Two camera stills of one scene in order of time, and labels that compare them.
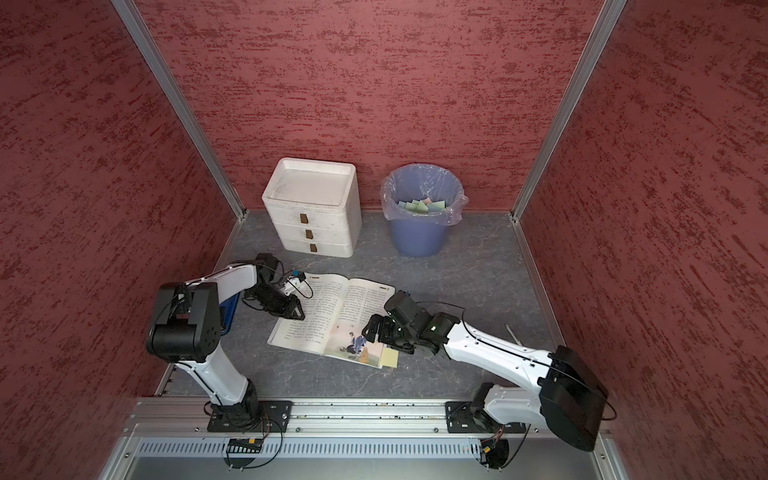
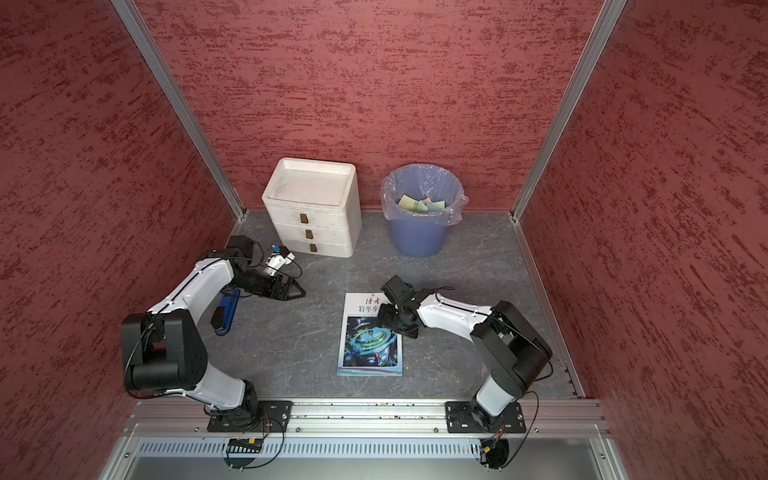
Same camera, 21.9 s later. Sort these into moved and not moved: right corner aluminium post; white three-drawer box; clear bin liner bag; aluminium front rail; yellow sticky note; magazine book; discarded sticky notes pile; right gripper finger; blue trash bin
Moved: right gripper finger; magazine book; yellow sticky note
Not moved: white three-drawer box; blue trash bin; right corner aluminium post; aluminium front rail; clear bin liner bag; discarded sticky notes pile
